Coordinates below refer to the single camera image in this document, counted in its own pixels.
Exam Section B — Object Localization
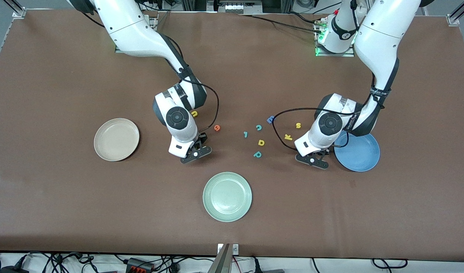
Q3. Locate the blue round plate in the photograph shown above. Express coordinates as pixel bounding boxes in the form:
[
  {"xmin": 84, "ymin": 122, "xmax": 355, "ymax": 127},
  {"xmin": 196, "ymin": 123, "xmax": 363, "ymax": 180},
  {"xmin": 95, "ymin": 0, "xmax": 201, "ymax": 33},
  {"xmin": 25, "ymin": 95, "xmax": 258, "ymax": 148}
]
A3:
[{"xmin": 333, "ymin": 131, "xmax": 380, "ymax": 173}]

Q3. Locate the black orange power strip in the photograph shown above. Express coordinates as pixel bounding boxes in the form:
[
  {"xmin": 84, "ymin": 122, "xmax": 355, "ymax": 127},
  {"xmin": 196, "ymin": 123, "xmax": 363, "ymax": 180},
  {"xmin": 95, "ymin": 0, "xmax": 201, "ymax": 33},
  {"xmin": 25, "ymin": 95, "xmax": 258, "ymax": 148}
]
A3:
[{"xmin": 125, "ymin": 258, "xmax": 155, "ymax": 273}]

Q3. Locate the looped black cable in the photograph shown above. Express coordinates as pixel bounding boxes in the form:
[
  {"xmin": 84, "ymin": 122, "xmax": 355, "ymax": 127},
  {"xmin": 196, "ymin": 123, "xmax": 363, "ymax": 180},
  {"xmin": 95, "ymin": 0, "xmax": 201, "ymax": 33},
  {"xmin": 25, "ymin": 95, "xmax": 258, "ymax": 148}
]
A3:
[{"xmin": 371, "ymin": 259, "xmax": 409, "ymax": 269}]

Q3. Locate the metal control box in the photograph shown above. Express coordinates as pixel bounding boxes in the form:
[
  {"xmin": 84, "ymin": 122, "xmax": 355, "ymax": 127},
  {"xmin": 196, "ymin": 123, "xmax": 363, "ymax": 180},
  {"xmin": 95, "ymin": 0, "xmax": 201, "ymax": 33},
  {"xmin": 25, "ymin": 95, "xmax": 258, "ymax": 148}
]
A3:
[{"xmin": 207, "ymin": 0, "xmax": 264, "ymax": 14}]

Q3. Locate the grey metal post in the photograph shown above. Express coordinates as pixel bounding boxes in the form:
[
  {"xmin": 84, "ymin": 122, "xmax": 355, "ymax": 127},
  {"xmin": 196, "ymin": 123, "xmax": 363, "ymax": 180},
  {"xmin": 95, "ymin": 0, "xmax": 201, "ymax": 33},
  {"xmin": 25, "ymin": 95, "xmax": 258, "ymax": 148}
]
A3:
[{"xmin": 208, "ymin": 243, "xmax": 231, "ymax": 273}]

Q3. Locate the tangled black cable bundle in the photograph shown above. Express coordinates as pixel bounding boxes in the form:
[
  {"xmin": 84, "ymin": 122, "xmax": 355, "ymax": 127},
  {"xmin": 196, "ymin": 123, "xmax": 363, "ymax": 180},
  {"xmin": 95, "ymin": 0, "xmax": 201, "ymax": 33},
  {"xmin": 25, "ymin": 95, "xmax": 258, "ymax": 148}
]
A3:
[{"xmin": 0, "ymin": 252, "xmax": 126, "ymax": 273}]

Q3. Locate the thin black cable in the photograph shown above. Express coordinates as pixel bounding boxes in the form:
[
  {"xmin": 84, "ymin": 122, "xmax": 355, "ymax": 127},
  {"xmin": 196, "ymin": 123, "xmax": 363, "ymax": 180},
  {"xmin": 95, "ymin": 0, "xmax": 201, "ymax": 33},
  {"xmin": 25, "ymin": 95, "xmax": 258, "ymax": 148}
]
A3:
[{"xmin": 287, "ymin": 11, "xmax": 319, "ymax": 24}]

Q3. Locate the beige round plate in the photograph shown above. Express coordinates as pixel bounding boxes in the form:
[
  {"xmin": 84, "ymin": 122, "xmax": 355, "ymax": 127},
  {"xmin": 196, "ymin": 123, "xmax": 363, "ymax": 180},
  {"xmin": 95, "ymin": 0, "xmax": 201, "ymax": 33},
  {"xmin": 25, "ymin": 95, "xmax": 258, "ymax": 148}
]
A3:
[{"xmin": 94, "ymin": 118, "xmax": 140, "ymax": 162}]

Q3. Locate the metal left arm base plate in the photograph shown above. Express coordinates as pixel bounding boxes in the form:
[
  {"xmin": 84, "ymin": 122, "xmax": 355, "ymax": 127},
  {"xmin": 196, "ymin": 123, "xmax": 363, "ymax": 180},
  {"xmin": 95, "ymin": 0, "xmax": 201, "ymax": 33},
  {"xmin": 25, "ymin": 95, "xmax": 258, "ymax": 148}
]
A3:
[{"xmin": 314, "ymin": 17, "xmax": 355, "ymax": 57}]

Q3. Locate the thick black braided cable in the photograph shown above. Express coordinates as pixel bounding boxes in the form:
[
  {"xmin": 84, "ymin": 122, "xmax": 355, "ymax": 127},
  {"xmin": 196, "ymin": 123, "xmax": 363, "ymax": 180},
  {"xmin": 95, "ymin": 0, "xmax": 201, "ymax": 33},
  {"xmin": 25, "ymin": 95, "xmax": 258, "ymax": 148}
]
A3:
[{"xmin": 237, "ymin": 14, "xmax": 323, "ymax": 34}]

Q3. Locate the pale green round plate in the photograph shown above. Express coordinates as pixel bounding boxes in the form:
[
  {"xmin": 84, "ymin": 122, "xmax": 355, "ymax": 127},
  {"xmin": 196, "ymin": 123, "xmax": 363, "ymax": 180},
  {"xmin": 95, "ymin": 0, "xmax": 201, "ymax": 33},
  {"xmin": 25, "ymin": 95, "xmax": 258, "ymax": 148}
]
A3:
[{"xmin": 203, "ymin": 172, "xmax": 253, "ymax": 223}]

